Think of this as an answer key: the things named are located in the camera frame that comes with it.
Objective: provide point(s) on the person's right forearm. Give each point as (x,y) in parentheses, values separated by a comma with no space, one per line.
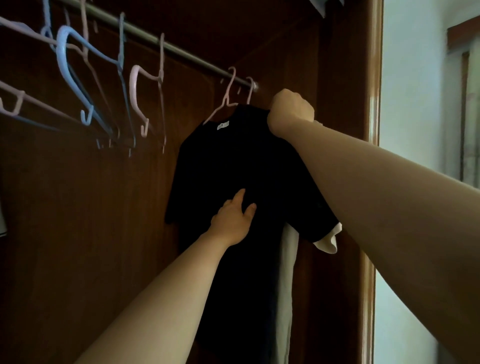
(393,210)

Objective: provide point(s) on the person's right hand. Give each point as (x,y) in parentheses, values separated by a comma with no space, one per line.
(288,110)

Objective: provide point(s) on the black t-shirt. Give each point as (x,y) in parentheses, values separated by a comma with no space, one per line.
(232,168)

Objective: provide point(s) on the pale curtain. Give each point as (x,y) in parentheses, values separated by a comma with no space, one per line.
(472,112)

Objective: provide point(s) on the cream t-shirt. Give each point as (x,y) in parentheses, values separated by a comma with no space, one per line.
(287,281)

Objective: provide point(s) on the person's left hand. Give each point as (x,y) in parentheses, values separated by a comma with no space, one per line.
(230,225)

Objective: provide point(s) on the metal closet rod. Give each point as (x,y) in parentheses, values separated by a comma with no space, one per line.
(150,37)

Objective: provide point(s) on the person's left forearm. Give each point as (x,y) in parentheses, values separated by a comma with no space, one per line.
(168,307)

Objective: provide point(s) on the row of pastel hangers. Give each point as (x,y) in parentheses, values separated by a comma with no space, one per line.
(62,56)

